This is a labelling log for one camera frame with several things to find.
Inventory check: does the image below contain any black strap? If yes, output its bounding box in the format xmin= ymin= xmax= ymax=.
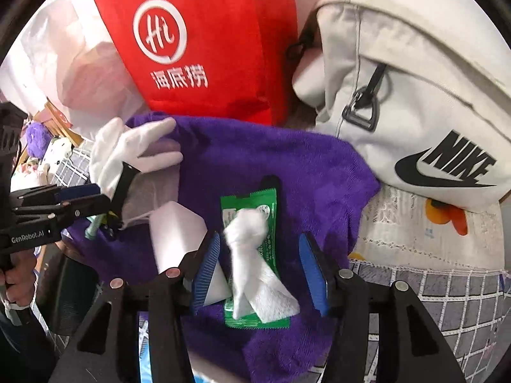
xmin=108 ymin=161 xmax=141 ymax=228

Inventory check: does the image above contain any white cotton glove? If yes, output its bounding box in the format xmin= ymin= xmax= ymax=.
xmin=90 ymin=116 xmax=184 ymax=206

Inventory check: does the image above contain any red paper bag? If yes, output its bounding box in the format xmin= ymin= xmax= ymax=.
xmin=93 ymin=0 xmax=298 ymax=125

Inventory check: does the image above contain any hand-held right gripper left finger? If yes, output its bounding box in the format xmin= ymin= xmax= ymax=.
xmin=48 ymin=231 xmax=222 ymax=383

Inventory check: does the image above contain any person's left hand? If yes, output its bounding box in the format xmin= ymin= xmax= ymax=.
xmin=0 ymin=243 xmax=38 ymax=316

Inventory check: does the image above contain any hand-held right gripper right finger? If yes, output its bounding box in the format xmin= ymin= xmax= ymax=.
xmin=297 ymin=231 xmax=468 ymax=383

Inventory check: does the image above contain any light green tube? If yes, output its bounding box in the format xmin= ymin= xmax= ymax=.
xmin=84 ymin=215 xmax=106 ymax=240

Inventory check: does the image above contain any white plastic shopping bag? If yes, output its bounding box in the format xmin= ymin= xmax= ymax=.
xmin=0 ymin=0 xmax=146 ymax=136

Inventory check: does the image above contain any green snack packet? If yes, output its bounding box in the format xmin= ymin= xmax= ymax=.
xmin=220 ymin=176 xmax=291 ymax=330

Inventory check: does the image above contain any white knotted cloth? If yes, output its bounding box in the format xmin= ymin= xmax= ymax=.
xmin=223 ymin=207 xmax=301 ymax=322

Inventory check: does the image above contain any white foam block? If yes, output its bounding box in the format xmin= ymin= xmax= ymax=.
xmin=148 ymin=201 xmax=232 ymax=300

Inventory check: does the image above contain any white lace cloth orange print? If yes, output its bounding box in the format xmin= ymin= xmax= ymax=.
xmin=347 ymin=185 xmax=511 ymax=276

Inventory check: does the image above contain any light grey sling bag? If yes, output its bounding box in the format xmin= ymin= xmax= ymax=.
xmin=291 ymin=0 xmax=511 ymax=212

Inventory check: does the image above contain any white spotted plush toy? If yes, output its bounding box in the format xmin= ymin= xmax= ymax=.
xmin=40 ymin=139 xmax=74 ymax=176

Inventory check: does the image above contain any purple fluffy towel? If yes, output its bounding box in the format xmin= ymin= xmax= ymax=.
xmin=66 ymin=112 xmax=380 ymax=383

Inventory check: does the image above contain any purple plush toy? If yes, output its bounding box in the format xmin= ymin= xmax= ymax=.
xmin=26 ymin=122 xmax=52 ymax=158

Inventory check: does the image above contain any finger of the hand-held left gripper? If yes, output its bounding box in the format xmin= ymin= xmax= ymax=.
xmin=12 ymin=195 xmax=111 ymax=226
xmin=10 ymin=184 xmax=101 ymax=208

